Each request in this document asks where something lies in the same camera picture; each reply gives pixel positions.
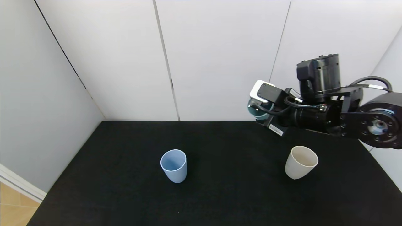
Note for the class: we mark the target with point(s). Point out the white floor trim strip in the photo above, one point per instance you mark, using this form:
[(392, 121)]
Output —
[(19, 185)]

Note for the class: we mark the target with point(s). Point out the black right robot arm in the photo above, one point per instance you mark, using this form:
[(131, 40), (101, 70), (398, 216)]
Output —
[(361, 119)]

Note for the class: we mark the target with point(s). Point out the beige plastic cup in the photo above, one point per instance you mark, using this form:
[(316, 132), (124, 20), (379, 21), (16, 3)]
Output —
[(294, 171)]

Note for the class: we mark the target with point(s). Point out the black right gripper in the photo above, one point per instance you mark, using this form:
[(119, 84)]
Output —
[(274, 126)]

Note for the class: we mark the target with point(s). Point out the light blue plastic cup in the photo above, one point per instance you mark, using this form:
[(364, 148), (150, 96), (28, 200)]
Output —
[(176, 174)]

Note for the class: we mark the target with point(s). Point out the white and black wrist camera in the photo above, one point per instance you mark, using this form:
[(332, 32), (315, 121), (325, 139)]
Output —
[(267, 92)]

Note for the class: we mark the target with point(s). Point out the black table cloth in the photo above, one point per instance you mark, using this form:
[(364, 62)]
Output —
[(125, 175)]

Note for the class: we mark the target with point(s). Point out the teal green plastic cup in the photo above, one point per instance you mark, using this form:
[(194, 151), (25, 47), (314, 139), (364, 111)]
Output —
[(258, 115)]

